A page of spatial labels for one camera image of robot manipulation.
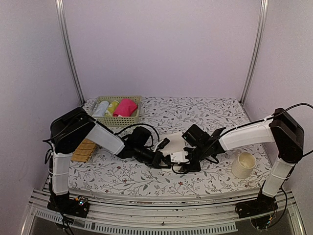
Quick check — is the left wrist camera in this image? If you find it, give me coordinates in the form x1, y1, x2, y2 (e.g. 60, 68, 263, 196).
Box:
155, 138, 170, 150

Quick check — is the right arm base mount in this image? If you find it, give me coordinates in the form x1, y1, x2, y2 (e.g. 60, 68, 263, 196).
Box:
235, 194, 278, 218

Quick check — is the light blue rolled towel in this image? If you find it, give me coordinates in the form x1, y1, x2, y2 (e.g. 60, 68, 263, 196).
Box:
92, 100, 110, 117

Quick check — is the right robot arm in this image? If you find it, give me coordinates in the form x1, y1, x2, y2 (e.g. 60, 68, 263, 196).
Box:
182, 108, 305, 213

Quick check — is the pink towel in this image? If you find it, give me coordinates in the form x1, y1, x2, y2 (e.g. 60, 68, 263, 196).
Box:
113, 98, 137, 117

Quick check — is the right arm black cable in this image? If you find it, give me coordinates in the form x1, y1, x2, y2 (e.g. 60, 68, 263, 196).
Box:
281, 102, 313, 157

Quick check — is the green patterned rolled towel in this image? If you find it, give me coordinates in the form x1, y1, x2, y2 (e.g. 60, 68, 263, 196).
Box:
104, 100, 120, 117

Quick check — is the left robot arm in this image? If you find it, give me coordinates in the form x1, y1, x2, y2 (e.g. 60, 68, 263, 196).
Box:
46, 107, 165, 212

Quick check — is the green plastic basket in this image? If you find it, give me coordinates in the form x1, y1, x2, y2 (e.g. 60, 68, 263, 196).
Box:
89, 95, 141, 127

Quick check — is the aluminium frame post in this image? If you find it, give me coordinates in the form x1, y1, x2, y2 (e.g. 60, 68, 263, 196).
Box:
240, 0, 268, 106
55, 0, 85, 105

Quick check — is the cream white towel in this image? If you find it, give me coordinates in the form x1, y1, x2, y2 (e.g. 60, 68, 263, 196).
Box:
154, 132, 186, 157

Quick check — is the aluminium front rail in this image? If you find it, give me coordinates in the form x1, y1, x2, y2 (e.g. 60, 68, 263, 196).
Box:
22, 187, 306, 235

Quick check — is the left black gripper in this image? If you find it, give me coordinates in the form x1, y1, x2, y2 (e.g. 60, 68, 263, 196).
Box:
134, 144, 171, 168

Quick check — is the right aluminium frame post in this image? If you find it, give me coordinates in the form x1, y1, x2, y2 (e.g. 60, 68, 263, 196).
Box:
240, 0, 268, 106

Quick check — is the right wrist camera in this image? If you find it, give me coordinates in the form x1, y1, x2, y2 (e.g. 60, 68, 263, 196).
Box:
170, 151, 189, 164

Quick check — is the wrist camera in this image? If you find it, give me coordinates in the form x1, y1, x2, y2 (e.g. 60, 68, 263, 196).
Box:
170, 151, 189, 164
155, 138, 170, 150

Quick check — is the left aluminium frame post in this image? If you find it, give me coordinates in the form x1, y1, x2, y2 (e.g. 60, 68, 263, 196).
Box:
55, 0, 85, 105

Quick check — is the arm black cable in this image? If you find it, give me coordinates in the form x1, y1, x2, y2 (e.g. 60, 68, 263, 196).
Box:
281, 102, 313, 157
114, 123, 160, 147

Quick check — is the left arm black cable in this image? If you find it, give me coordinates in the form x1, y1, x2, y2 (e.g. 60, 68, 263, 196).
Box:
114, 123, 160, 147

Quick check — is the cream ribbed mug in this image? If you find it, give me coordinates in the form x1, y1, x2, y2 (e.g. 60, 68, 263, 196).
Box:
231, 152, 256, 179

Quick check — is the woven bamboo tray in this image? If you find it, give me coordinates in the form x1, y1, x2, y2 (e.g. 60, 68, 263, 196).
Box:
71, 139, 97, 163

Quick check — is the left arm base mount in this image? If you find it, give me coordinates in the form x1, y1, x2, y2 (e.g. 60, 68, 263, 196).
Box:
47, 196, 90, 218

